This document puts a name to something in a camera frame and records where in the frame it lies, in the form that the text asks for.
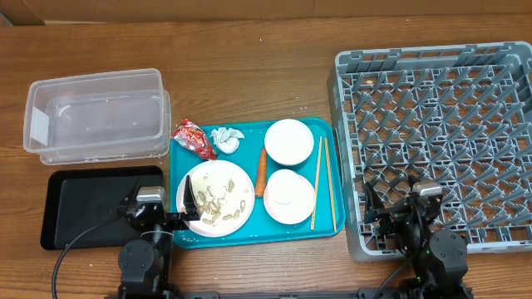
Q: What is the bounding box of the teal serving tray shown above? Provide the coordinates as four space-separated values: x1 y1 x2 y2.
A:
174 118 346 249

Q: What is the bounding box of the black tray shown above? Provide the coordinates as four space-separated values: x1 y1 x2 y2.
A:
40 166 164 250

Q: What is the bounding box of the grey dishwasher rack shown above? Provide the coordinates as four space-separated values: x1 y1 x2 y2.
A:
328 42 531 262

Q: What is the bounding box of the orange carrot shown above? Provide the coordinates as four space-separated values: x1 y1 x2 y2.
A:
254 148 268 198

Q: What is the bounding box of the clear plastic bin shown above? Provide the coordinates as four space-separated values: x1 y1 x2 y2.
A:
23 68 171 165

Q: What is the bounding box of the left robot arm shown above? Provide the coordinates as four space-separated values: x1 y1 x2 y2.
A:
117 176 200 298

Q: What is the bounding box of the white tissue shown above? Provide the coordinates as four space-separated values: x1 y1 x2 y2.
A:
210 127 244 154

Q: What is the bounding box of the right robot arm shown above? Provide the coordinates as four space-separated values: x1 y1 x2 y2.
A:
364 175 473 299

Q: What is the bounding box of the white bowl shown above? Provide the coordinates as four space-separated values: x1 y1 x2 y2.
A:
264 119 314 166

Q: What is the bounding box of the red snack wrapper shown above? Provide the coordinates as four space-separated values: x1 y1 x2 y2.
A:
172 118 217 160

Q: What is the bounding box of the pink bowl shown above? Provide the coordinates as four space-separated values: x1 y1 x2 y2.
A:
264 169 316 225

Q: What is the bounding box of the pink plate with peanuts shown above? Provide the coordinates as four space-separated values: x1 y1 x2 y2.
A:
185 160 255 238

